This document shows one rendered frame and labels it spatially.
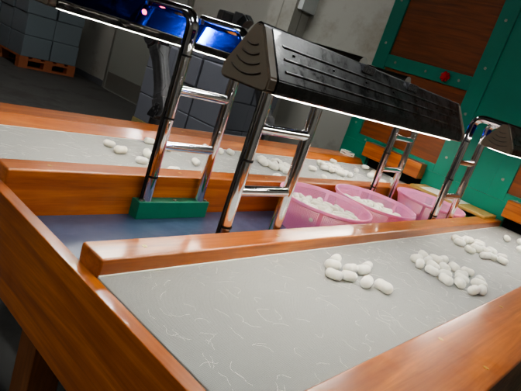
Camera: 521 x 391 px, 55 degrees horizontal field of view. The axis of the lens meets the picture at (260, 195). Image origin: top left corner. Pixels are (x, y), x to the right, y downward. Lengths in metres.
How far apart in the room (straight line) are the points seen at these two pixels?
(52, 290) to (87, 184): 0.32
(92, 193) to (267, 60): 0.58
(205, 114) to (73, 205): 3.41
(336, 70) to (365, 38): 4.08
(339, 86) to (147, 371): 0.42
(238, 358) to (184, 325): 0.08
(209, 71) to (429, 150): 2.50
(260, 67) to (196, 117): 3.89
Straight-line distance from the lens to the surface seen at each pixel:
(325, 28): 5.01
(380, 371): 0.67
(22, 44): 7.10
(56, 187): 1.01
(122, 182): 1.07
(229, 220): 0.91
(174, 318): 0.66
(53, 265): 0.76
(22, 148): 1.18
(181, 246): 0.80
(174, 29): 1.18
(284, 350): 0.67
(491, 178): 2.27
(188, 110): 4.54
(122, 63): 7.01
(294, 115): 5.02
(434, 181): 2.34
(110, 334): 0.65
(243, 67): 0.60
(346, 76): 0.71
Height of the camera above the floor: 1.08
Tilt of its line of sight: 15 degrees down
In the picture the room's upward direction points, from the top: 19 degrees clockwise
